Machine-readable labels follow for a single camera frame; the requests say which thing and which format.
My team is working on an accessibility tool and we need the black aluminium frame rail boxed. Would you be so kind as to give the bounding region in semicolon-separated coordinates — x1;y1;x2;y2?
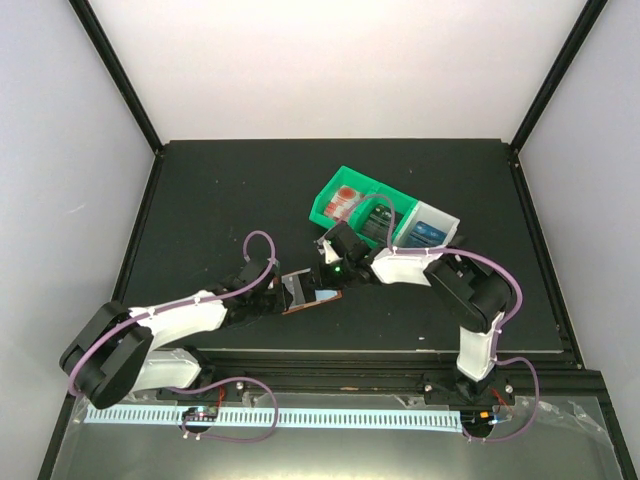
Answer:
38;352;636;479

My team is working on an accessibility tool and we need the blue credit card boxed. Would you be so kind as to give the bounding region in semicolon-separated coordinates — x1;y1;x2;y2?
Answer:
406;221;447;248

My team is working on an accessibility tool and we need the green bin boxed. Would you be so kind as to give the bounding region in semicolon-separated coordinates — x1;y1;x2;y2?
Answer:
309;166;382;228
349;184;417;246

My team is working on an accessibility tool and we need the green bin left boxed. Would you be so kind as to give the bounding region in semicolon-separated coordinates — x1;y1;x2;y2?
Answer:
309;166;382;228

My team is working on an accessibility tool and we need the red patterned card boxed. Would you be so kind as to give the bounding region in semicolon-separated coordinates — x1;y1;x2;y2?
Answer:
323;185;364;221

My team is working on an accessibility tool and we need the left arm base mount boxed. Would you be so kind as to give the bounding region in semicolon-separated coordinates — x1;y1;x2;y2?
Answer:
151;372;250;406

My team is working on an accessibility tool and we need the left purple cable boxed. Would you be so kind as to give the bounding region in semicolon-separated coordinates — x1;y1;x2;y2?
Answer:
67;230;280;444

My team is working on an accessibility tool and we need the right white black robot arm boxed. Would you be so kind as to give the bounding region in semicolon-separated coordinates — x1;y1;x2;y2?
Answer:
314;221;523;403

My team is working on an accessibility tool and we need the green bin middle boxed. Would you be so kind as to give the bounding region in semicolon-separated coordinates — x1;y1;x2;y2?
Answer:
349;184;417;246

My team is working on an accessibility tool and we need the brown leather card holder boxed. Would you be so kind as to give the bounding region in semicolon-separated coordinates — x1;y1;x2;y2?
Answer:
281;269;342;315

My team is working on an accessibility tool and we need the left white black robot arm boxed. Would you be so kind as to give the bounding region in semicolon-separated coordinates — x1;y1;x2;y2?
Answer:
59;260;293;409

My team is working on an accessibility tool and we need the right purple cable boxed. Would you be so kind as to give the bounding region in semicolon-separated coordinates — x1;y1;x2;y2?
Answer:
339;195;541;445

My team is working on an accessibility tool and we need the white slotted cable duct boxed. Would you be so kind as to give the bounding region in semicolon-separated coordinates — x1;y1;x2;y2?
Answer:
84;404;463;433

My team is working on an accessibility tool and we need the black credit card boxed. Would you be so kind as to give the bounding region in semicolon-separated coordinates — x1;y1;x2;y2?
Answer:
282;269;316;309

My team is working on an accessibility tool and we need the white bin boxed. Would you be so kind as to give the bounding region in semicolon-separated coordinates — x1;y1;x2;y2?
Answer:
393;201;460;248

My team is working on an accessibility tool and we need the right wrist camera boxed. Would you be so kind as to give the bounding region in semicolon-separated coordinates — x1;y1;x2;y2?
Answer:
319;239;342;265

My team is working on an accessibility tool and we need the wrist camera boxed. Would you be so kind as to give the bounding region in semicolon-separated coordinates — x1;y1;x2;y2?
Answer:
267;260;281;290
319;239;342;265

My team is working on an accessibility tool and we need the purple cable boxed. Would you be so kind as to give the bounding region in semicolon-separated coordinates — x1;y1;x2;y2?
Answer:
339;195;541;445
67;230;280;444

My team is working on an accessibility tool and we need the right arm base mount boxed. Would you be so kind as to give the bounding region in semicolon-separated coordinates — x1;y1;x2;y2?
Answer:
422;370;515;409

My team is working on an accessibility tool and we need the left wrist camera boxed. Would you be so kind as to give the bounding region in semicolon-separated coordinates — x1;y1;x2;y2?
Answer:
267;260;281;290

